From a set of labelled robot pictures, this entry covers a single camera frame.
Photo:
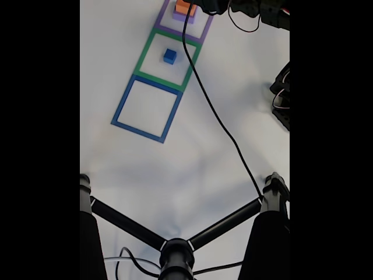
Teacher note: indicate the orange square block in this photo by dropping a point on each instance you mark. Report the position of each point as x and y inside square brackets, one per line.
[182, 7]

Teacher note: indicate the purple square block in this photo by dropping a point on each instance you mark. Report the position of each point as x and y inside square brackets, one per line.
[182, 17]

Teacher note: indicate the small blue cube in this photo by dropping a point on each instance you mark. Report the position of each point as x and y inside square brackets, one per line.
[170, 55]

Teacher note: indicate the black tripod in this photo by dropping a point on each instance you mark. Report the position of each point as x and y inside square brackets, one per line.
[176, 256]

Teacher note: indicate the purple square frame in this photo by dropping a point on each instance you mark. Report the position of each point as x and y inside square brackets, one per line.
[163, 26]

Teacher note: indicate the green square frame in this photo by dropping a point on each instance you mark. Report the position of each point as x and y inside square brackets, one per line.
[142, 55]

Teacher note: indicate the blue square frame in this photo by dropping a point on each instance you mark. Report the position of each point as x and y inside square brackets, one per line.
[122, 102]

